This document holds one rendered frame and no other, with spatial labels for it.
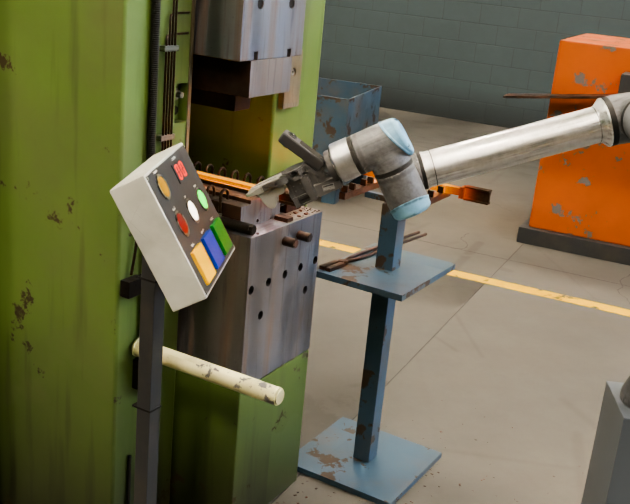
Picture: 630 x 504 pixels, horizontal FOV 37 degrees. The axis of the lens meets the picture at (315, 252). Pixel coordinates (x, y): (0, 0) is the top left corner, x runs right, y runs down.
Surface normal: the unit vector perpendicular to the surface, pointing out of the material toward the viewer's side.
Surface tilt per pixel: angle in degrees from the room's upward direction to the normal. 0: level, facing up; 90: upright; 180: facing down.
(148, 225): 90
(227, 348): 90
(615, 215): 90
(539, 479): 0
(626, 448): 90
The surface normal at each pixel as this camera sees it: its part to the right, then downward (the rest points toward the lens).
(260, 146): -0.50, 0.23
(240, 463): 0.86, 0.23
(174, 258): -0.09, 0.30
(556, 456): 0.09, -0.95
